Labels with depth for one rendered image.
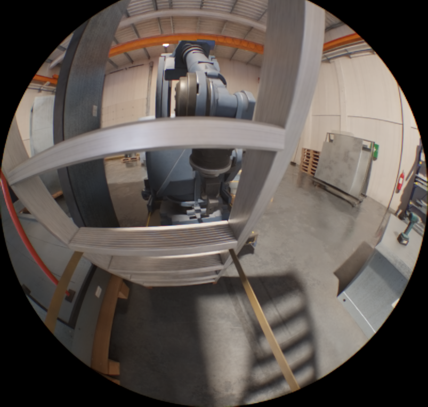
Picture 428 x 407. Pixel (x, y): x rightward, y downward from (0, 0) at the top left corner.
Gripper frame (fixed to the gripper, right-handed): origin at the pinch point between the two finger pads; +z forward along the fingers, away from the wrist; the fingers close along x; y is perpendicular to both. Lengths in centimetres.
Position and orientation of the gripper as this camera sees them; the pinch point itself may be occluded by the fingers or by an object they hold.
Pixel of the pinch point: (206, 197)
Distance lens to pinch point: 57.0
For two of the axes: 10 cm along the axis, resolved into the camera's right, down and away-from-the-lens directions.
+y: -9.6, 0.9, -2.6
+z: -1.2, 7.1, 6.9
